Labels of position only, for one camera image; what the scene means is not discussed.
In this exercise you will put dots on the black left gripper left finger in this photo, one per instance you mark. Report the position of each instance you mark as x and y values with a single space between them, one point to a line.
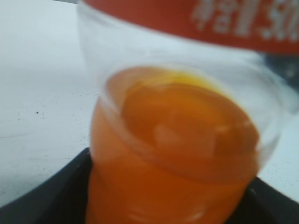
59 200

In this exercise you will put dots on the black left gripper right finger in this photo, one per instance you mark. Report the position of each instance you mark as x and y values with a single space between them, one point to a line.
262 204

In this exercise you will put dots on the orange drink plastic bottle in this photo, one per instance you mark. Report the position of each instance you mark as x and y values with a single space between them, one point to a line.
192 102

